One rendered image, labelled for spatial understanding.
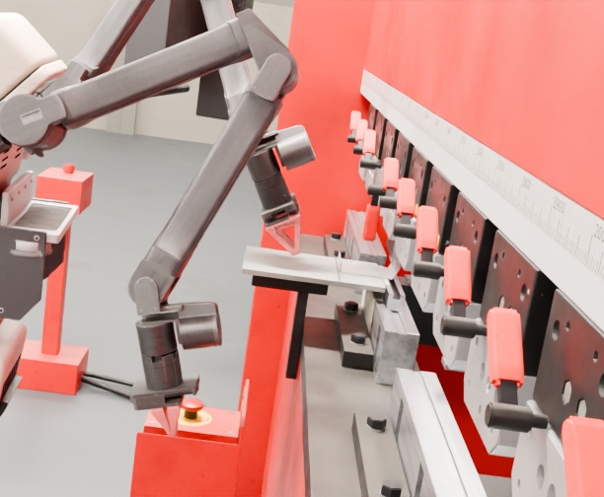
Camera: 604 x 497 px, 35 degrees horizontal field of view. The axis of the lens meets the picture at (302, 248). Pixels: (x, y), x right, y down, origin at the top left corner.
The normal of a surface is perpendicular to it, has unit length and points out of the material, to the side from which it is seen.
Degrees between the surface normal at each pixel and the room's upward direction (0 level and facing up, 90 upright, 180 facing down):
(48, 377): 90
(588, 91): 90
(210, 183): 80
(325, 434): 0
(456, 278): 39
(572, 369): 90
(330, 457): 0
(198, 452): 90
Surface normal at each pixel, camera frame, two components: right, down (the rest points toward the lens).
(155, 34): -0.18, 0.20
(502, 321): 0.12, -0.60
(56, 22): 0.09, 0.24
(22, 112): -0.03, 0.03
